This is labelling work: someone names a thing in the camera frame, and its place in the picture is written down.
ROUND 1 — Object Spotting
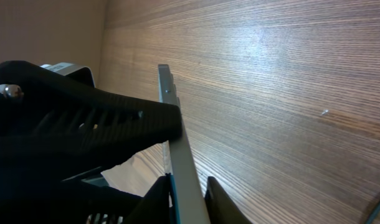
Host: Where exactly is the blue Galaxy smartphone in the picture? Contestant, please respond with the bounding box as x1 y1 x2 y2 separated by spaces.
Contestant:
158 64 211 224

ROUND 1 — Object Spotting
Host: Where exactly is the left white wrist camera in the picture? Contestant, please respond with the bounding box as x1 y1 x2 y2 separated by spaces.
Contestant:
41 62 95 88

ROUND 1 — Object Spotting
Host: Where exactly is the black USB charging cable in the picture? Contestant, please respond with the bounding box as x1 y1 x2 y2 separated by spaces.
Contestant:
364 190 380 224

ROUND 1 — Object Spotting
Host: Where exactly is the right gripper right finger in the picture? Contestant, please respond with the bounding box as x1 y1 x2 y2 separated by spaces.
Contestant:
204 176 252 224

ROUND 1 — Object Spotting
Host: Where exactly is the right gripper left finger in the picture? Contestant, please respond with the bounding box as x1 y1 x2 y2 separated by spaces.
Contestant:
123 175 171 224

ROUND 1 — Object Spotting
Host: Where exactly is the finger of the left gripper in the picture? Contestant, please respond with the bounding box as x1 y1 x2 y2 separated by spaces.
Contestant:
0 177 143 223
0 61 182 180

